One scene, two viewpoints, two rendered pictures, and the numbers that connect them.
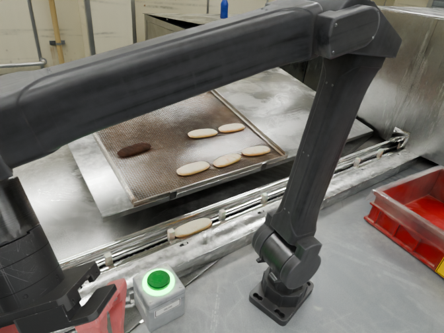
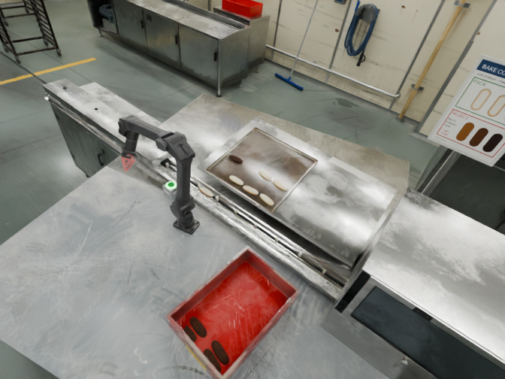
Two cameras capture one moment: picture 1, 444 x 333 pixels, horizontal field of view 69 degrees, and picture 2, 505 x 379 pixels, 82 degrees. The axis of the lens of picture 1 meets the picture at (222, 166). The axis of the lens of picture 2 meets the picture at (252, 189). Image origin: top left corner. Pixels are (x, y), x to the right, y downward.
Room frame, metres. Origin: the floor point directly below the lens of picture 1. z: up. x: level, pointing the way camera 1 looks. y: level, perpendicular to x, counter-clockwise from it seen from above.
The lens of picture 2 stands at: (0.40, -1.14, 2.10)
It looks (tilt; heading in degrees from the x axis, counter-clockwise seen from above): 45 degrees down; 69
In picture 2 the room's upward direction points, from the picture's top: 9 degrees clockwise
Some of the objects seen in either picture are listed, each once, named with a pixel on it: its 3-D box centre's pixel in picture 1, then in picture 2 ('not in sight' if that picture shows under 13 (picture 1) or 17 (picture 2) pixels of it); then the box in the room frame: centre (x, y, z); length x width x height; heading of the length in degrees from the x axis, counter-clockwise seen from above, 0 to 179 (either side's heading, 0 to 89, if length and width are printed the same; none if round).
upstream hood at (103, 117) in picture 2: not in sight; (104, 117); (-0.04, 0.83, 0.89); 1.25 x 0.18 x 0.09; 128
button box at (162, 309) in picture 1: (158, 300); (172, 192); (0.37, 0.09, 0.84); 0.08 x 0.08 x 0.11; 38
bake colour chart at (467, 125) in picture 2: not in sight; (487, 114); (1.85, -0.24, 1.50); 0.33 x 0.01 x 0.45; 128
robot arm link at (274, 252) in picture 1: (285, 259); (182, 208); (0.42, -0.13, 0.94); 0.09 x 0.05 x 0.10; 123
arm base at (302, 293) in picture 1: (285, 281); (185, 219); (0.43, -0.15, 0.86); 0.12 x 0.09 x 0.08; 142
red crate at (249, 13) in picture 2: not in sight; (242, 6); (1.60, 3.68, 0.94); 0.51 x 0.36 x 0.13; 132
